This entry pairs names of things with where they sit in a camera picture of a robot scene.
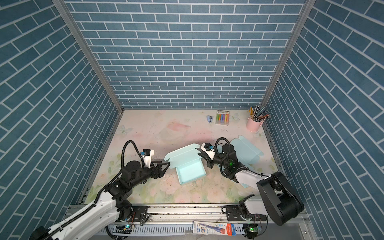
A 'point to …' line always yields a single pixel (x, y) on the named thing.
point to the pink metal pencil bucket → (253, 126)
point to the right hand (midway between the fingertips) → (199, 151)
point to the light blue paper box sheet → (188, 162)
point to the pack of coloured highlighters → (222, 117)
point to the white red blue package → (214, 228)
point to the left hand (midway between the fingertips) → (166, 164)
